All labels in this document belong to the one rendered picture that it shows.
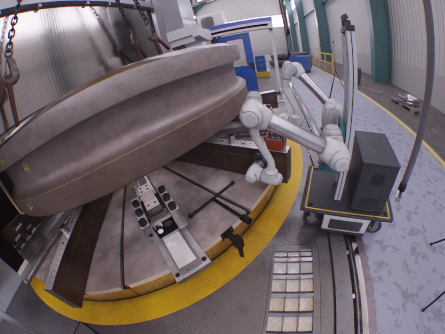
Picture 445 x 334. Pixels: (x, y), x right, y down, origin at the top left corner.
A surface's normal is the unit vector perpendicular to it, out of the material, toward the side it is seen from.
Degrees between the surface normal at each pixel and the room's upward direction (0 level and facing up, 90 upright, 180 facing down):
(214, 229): 0
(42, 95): 90
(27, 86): 90
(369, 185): 90
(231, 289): 0
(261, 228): 0
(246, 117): 88
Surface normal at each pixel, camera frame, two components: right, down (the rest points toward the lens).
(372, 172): -0.45, 0.57
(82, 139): 0.41, 0.44
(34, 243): 0.96, -0.06
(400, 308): -0.20, -0.81
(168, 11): -0.22, 0.59
